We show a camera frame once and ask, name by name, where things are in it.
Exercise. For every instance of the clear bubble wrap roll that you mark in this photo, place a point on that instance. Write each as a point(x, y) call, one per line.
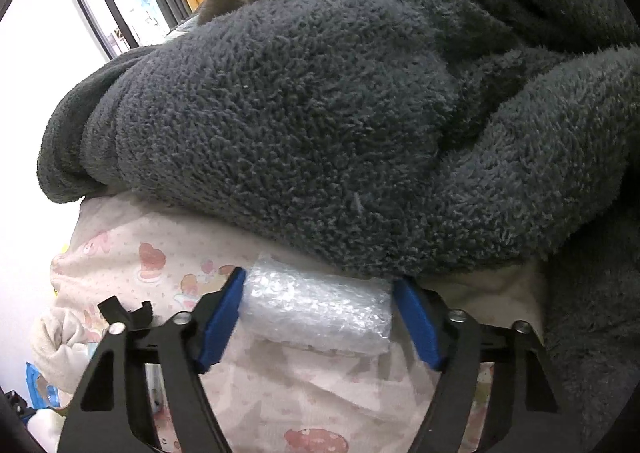
point(315, 308)

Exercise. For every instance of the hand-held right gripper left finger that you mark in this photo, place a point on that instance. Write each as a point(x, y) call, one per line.
point(220, 325)

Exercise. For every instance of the blue packet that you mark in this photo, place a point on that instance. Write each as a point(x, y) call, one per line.
point(37, 383)

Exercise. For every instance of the pink printed bed sheet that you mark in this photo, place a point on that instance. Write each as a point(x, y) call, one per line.
point(150, 243)

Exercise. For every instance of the dark grey fleece blanket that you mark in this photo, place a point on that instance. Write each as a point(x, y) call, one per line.
point(325, 133)

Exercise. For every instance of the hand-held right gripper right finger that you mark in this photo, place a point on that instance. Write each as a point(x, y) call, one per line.
point(420, 328)

